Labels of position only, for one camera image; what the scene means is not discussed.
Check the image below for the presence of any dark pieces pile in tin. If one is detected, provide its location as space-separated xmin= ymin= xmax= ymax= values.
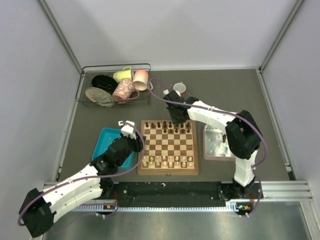
xmin=222 ymin=134 xmax=227 ymax=143

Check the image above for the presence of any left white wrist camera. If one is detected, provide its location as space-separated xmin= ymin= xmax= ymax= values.
xmin=118 ymin=120 xmax=137 ymax=140

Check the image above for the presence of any wooden chess board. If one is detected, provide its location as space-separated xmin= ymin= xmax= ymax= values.
xmin=137 ymin=120 xmax=200 ymax=176

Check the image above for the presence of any brown mug white inside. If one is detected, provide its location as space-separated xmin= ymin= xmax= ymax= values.
xmin=173 ymin=82 xmax=187 ymax=98

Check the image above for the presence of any pink metal tin tray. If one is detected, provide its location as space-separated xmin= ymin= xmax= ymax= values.
xmin=203 ymin=124 xmax=236 ymax=162

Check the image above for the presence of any pink floral mug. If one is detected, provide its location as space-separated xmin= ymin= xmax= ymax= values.
xmin=112 ymin=79 xmax=140 ymax=101

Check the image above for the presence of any blue plastic tray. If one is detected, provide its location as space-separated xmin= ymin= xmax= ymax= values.
xmin=92 ymin=128 xmax=135 ymax=171

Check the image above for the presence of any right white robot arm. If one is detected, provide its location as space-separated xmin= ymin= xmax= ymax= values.
xmin=163 ymin=90 xmax=262 ymax=201

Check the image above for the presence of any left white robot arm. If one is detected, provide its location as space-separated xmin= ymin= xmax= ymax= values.
xmin=17 ymin=134 xmax=146 ymax=238

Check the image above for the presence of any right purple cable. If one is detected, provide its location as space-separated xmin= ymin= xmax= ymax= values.
xmin=147 ymin=78 xmax=270 ymax=218

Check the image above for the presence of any pink white mug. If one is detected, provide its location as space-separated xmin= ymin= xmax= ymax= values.
xmin=132 ymin=69 xmax=149 ymax=91

